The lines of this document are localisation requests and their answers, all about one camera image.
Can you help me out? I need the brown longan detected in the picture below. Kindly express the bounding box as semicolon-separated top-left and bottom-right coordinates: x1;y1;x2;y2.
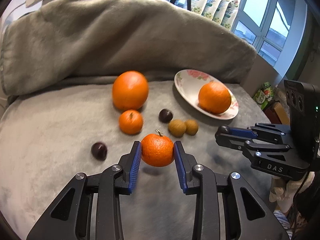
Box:
168;119;187;138
184;119;199;136

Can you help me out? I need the dark plum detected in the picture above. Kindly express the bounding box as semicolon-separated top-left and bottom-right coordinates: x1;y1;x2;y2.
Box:
91;142;107;161
158;109;173;123

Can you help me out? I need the small orange with stem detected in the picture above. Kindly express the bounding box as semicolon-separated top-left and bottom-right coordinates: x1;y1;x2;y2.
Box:
141;129;174;167

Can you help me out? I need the medium tangerine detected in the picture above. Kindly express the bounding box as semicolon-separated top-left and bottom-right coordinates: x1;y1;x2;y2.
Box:
118;109;143;135

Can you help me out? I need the right gloved hand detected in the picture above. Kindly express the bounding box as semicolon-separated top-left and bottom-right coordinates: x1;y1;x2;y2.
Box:
269;176;305;213

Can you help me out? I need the striped cloth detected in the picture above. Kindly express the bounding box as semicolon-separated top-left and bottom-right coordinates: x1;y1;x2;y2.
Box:
273;210;293;239

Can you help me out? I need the green carton box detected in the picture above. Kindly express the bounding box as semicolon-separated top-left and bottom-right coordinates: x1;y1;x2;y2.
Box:
253;82;274;110

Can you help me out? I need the large orange on plate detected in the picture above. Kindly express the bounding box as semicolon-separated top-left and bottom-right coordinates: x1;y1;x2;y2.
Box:
198;81;232;114

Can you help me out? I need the white floral plate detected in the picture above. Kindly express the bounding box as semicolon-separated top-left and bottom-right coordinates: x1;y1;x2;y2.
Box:
174;69;239;120

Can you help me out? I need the large orange on sofa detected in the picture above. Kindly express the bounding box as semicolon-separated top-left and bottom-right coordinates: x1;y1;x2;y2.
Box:
112;71;149;111

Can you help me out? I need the grey blanket on backrest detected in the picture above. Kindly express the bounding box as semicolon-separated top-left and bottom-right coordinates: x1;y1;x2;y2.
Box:
1;0;257;96

